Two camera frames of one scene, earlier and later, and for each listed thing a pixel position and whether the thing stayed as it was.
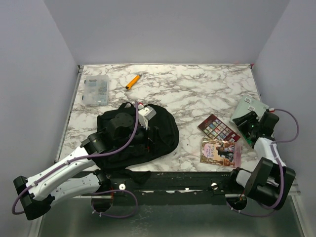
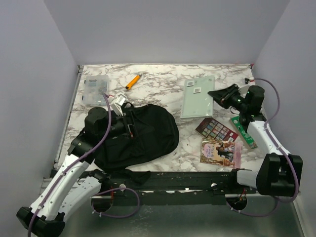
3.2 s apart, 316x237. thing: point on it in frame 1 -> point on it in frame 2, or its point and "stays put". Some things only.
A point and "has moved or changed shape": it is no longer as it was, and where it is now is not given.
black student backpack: [130, 142] stays put
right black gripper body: [252, 124] -> [232, 98]
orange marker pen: [133, 82] stays put
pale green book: [248, 104] has moved or changed shape
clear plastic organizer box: [96, 90] stays put
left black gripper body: [142, 138] -> [121, 126]
